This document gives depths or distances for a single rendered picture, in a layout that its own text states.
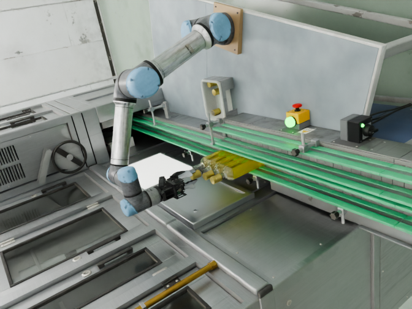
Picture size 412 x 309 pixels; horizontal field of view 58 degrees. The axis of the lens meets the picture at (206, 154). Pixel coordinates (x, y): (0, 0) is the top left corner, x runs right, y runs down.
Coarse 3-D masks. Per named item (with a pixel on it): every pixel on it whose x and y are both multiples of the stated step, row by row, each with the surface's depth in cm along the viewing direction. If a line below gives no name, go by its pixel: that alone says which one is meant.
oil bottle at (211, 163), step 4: (228, 152) 180; (220, 156) 177; (224, 156) 176; (228, 156) 175; (212, 160) 174; (216, 160) 174; (220, 160) 173; (208, 164) 173; (212, 164) 171; (212, 168) 171
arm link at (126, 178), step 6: (126, 168) 148; (132, 168) 147; (120, 174) 145; (126, 174) 145; (132, 174) 146; (114, 180) 153; (120, 180) 146; (126, 180) 145; (132, 180) 146; (138, 180) 149; (120, 186) 149; (126, 186) 146; (132, 186) 146; (138, 186) 148; (126, 192) 147; (132, 192) 147; (138, 192) 148
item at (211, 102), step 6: (204, 84) 201; (204, 90) 202; (210, 90) 204; (204, 96) 203; (210, 96) 205; (216, 96) 205; (222, 96) 190; (204, 102) 204; (210, 102) 206; (216, 102) 207; (222, 102) 191; (210, 108) 207; (216, 108) 209; (222, 108) 192; (210, 114) 208; (222, 114) 206
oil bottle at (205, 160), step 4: (216, 152) 183; (220, 152) 182; (224, 152) 181; (208, 156) 179; (212, 156) 179; (216, 156) 178; (200, 160) 179; (204, 160) 177; (208, 160) 176; (204, 164) 176
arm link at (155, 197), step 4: (148, 188) 154; (152, 188) 155; (148, 192) 153; (152, 192) 153; (156, 192) 154; (152, 196) 152; (156, 196) 153; (160, 196) 154; (152, 200) 152; (156, 200) 153; (160, 200) 156; (152, 204) 153; (156, 204) 155
